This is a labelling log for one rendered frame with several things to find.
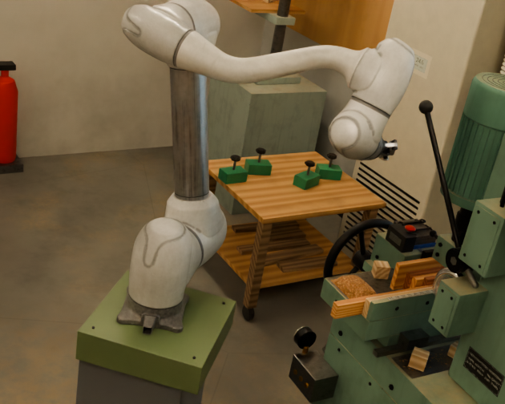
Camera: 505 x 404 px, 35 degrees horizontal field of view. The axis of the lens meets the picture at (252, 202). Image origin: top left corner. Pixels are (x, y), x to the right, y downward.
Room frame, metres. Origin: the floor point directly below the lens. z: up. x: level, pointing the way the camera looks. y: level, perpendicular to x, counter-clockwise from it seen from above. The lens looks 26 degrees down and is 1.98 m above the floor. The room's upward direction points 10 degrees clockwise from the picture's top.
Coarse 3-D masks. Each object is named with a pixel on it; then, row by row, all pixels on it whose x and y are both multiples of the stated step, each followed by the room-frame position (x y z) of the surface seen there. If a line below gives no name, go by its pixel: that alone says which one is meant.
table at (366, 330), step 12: (372, 264) 2.02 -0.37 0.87; (360, 276) 1.88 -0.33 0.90; (372, 276) 1.90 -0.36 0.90; (324, 288) 1.83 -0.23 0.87; (336, 288) 1.80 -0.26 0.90; (372, 288) 1.83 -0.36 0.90; (384, 288) 1.84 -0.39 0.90; (324, 300) 1.82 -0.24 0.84; (336, 300) 1.78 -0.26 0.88; (420, 312) 1.76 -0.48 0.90; (348, 324) 1.73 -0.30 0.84; (360, 324) 1.69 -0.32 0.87; (372, 324) 1.67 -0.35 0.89; (384, 324) 1.69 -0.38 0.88; (396, 324) 1.72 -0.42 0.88; (408, 324) 1.74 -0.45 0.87; (420, 324) 1.76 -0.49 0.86; (360, 336) 1.68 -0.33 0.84; (372, 336) 1.68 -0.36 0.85; (384, 336) 1.70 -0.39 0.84
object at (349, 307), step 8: (416, 288) 1.80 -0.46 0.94; (368, 296) 1.72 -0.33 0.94; (376, 296) 1.73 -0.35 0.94; (336, 304) 1.66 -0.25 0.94; (344, 304) 1.66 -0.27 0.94; (352, 304) 1.67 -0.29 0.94; (360, 304) 1.69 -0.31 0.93; (336, 312) 1.65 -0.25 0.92; (344, 312) 1.66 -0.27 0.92; (352, 312) 1.68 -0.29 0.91; (360, 312) 1.69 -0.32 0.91
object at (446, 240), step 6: (444, 234) 1.88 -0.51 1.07; (450, 234) 1.89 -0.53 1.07; (438, 240) 1.87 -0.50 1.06; (444, 240) 1.85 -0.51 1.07; (450, 240) 1.85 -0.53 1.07; (438, 246) 1.87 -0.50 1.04; (444, 246) 1.85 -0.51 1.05; (450, 246) 1.83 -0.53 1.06; (438, 252) 1.86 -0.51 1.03; (444, 252) 1.84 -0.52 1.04; (438, 258) 1.86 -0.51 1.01; (444, 258) 1.84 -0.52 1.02; (444, 264) 1.84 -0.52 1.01
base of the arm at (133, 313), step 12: (132, 300) 1.80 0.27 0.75; (120, 312) 1.79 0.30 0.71; (132, 312) 1.79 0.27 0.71; (144, 312) 1.78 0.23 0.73; (156, 312) 1.78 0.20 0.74; (168, 312) 1.80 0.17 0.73; (180, 312) 1.84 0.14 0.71; (132, 324) 1.77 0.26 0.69; (144, 324) 1.74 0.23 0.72; (156, 324) 1.77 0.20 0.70; (168, 324) 1.78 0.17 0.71; (180, 324) 1.79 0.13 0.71
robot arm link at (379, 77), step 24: (192, 48) 1.86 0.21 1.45; (216, 48) 1.88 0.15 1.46; (312, 48) 1.83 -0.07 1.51; (336, 48) 1.82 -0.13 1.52; (384, 48) 1.78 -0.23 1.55; (408, 48) 1.79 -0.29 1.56; (216, 72) 1.84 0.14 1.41; (240, 72) 1.83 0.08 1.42; (264, 72) 1.82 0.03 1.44; (288, 72) 1.83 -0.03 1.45; (360, 72) 1.76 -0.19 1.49; (384, 72) 1.75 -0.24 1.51; (408, 72) 1.77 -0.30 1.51; (360, 96) 1.75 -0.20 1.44; (384, 96) 1.73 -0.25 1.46
